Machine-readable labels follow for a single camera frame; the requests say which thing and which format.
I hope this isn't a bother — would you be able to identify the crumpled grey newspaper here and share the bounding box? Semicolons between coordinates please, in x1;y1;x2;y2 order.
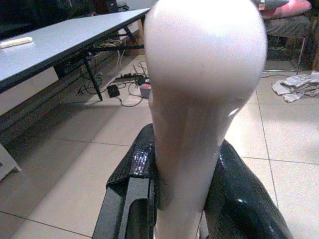
271;74;319;103

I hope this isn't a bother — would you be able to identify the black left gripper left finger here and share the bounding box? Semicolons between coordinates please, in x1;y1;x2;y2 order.
92;123;160;239

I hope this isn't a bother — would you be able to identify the black cable on floor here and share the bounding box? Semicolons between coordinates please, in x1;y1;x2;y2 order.
117;82;150;108

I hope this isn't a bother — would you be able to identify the black power adapter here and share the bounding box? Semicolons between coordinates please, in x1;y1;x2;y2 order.
107;84;121;98

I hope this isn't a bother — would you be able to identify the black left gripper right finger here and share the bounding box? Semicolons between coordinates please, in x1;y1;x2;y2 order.
199;139;294;239

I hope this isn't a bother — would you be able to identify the pink cushion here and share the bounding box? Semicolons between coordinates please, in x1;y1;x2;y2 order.
260;0;312;20

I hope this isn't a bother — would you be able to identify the grey folding table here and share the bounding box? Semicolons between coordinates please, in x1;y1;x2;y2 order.
0;7;151;102

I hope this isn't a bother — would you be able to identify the white oblong object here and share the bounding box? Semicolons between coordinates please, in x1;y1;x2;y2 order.
0;36;33;49

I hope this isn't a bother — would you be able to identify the white board panel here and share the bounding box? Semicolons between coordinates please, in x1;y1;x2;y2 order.
0;143;22;182

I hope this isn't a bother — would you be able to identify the power strip with plugs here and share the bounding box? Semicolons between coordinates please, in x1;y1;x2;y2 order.
115;72;148;83

